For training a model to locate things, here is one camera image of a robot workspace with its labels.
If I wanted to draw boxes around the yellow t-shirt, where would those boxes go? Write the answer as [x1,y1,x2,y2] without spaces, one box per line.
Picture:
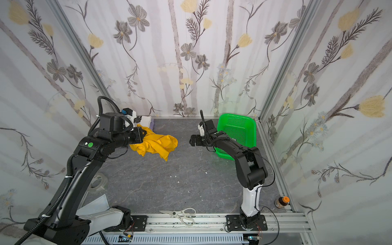
[129,124,178,161]

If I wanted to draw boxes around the green plastic basket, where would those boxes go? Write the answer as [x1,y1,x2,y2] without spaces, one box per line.
[217,113,257,148]

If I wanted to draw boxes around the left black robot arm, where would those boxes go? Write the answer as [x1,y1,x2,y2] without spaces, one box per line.
[16,96,147,245]

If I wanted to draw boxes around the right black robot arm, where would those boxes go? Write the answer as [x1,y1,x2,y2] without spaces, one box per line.
[189,120,268,230]

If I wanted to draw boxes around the white printed folded t-shirt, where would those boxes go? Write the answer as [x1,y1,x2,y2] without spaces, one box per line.
[134,116,153,127]

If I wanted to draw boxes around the clear tape roll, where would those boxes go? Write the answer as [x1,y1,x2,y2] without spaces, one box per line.
[87,173,108,193]

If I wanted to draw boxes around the white paper sheet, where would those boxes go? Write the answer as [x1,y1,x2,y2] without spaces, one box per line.
[76,194,110,216]

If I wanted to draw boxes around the orange capped small bottle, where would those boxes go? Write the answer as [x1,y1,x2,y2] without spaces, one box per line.
[274,196,290,209]

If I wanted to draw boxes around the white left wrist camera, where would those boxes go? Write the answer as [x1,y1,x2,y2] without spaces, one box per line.
[121,108,137,123]

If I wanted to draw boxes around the white handled scissors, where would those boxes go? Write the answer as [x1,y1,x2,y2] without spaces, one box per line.
[159,208,197,227]

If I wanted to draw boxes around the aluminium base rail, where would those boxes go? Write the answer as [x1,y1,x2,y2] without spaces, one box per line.
[84,209,317,245]

